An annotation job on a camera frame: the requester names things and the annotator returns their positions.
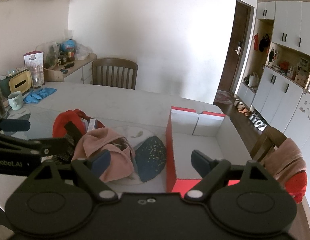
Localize white sticker-covered cabinet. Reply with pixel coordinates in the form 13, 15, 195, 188
283, 90, 310, 170

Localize brown entrance door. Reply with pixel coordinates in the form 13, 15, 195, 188
217, 0, 253, 95

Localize patterned doormat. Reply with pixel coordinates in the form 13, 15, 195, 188
214, 91, 237, 105

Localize red and white carton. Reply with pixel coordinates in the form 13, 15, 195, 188
23, 51, 45, 88

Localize pink cloth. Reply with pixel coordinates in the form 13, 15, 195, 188
70, 127, 136, 183

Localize pair of blue gloves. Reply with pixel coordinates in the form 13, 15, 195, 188
23, 87, 57, 104

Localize red garment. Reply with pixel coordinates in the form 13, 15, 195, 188
280, 171, 308, 204

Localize wrapped dried bouquet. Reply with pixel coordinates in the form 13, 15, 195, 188
36, 41, 61, 70

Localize wooden chair with draped towel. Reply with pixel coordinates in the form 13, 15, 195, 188
250, 126, 289, 166

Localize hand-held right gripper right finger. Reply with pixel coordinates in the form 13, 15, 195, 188
185, 150, 279, 202

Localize clear plastic bags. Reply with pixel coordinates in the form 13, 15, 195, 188
75, 42, 92, 60

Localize pink towel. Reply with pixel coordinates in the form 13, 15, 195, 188
264, 137, 306, 183

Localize white wooden sideboard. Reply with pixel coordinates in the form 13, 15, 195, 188
43, 53, 98, 85

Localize black polka dot cloth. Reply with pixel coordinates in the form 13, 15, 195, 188
51, 134, 76, 165

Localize row of shoes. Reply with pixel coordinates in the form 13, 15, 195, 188
234, 99, 267, 132

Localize red and white cardboard box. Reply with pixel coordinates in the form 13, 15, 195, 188
166, 106, 253, 193

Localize yellow and green tissue box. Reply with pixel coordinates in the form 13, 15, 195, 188
0, 70, 33, 98

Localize red cloth bag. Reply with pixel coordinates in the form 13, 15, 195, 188
52, 109, 106, 140

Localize blue globe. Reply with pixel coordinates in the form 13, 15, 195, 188
60, 39, 76, 52

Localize wooden dining chair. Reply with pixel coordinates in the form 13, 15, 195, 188
92, 58, 138, 90

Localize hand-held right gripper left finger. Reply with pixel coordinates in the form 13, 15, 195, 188
32, 150, 118, 201

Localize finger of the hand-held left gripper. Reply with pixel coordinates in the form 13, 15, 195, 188
0, 116, 31, 133
0, 121, 84, 157

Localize white wall cabinet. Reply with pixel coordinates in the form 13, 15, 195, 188
237, 0, 310, 130

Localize mint green mug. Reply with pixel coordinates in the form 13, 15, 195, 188
8, 91, 25, 111

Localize white tote bag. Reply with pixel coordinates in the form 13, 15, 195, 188
246, 72, 260, 88

